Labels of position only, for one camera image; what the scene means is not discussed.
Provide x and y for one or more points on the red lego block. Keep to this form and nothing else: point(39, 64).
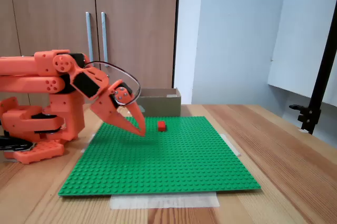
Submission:
point(162, 127)

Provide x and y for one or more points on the cardboard box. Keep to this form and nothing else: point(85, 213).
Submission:
point(163, 106)

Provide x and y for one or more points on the green lego baseplate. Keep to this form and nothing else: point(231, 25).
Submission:
point(158, 163)

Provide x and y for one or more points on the short masking tape strip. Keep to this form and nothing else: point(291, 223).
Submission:
point(87, 146)

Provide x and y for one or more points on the wooden cabinet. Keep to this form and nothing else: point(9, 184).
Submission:
point(131, 10)

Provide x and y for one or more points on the wide masking tape strip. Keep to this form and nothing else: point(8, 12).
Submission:
point(158, 202)

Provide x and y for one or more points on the medium masking tape strip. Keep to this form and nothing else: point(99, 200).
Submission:
point(233, 147)

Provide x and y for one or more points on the small white tape piece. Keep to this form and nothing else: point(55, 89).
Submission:
point(304, 131)

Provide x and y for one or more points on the white wall panel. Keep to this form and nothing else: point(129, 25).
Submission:
point(297, 37)

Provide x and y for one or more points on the black camera stand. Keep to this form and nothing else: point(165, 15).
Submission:
point(323, 76)

